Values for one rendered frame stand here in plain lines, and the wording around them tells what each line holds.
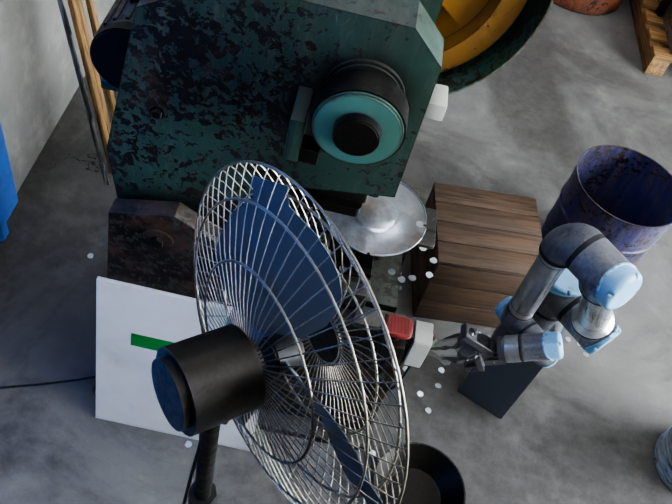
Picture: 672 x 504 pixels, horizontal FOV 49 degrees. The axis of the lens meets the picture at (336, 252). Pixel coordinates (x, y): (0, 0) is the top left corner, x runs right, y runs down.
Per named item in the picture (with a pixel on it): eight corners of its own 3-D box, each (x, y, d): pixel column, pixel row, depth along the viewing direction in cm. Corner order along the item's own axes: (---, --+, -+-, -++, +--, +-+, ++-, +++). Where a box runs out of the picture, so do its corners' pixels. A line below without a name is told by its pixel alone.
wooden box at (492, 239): (503, 253, 309) (535, 197, 282) (513, 330, 286) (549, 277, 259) (410, 239, 305) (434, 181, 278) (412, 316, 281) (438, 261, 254)
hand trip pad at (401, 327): (406, 334, 193) (414, 318, 187) (404, 353, 189) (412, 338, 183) (380, 328, 192) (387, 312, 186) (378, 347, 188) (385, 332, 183)
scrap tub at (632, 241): (617, 235, 329) (675, 158, 292) (627, 312, 302) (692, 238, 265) (526, 213, 327) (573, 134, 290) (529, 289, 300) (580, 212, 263)
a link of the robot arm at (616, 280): (587, 301, 224) (606, 225, 175) (622, 339, 217) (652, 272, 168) (555, 324, 223) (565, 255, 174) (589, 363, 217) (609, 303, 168)
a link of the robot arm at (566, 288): (550, 281, 231) (569, 255, 221) (580, 314, 225) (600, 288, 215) (523, 295, 226) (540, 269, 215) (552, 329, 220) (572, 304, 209)
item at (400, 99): (393, 148, 159) (422, 64, 142) (388, 186, 152) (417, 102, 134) (292, 124, 158) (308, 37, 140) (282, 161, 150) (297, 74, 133)
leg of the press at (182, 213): (373, 421, 252) (453, 262, 182) (369, 452, 244) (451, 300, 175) (104, 363, 247) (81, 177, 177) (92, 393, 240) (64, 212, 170)
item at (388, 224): (421, 267, 195) (422, 266, 195) (314, 242, 194) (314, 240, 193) (430, 187, 213) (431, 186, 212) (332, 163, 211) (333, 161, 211)
